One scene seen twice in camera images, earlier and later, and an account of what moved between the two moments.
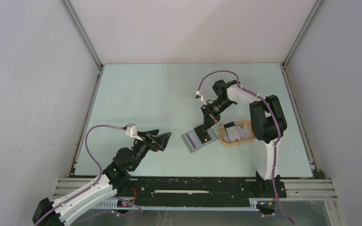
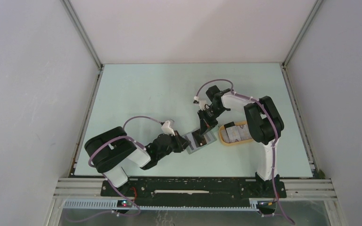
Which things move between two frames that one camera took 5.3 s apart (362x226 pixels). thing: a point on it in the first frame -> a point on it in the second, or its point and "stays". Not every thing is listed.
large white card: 244,133 stays
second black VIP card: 228,125 stays
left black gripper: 160,141 -> 181,143
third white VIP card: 233,133 stays
